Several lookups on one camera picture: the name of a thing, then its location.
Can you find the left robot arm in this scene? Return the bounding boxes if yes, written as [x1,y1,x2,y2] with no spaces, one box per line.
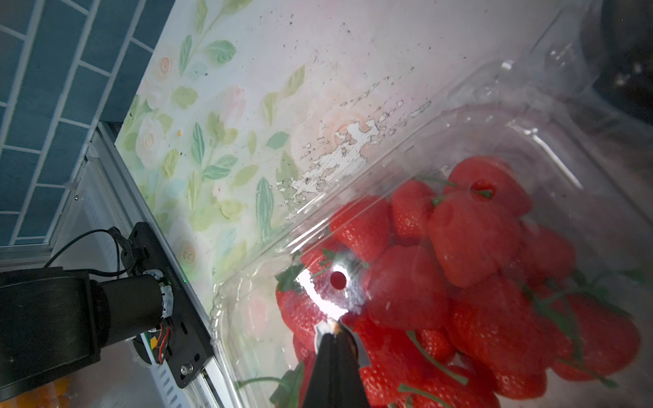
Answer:
[1,268,164,401]

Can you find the clear box of blackberries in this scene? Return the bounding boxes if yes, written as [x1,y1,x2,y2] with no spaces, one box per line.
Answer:
[588,1,652,126]

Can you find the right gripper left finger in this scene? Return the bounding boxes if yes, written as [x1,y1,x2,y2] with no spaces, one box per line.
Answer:
[303,334,335,408]

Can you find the clear box of red berries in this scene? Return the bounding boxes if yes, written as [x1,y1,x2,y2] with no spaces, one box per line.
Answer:
[213,63,652,407]

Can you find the aluminium mounting rail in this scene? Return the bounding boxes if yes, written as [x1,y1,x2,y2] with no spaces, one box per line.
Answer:
[50,121,241,408]

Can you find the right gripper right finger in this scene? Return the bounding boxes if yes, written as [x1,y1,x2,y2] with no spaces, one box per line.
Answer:
[334,336,370,408]

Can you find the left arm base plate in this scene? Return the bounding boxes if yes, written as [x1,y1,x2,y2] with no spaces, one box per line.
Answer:
[122,222,214,389]

